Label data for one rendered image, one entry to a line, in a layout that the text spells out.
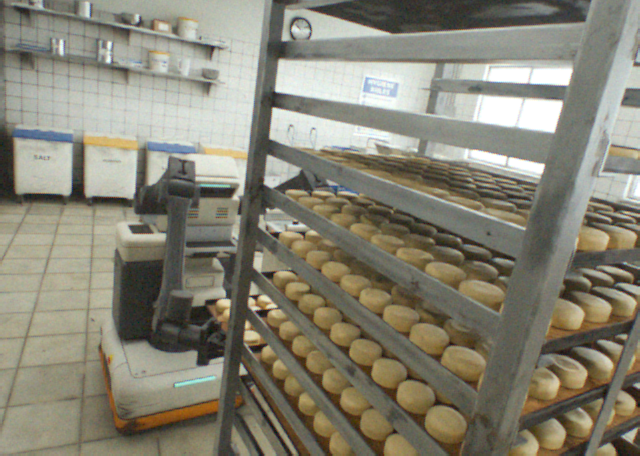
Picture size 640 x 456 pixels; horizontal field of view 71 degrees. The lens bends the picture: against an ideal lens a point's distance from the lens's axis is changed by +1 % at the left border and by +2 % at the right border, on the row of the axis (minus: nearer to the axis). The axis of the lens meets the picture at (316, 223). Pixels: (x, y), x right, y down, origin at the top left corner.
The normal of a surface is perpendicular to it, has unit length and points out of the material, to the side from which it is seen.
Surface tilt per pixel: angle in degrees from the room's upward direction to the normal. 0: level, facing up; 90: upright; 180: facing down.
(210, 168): 43
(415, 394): 0
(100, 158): 91
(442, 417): 0
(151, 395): 91
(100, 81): 90
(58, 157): 91
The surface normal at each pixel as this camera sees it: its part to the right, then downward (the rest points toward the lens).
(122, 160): 0.42, 0.33
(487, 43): -0.85, 0.00
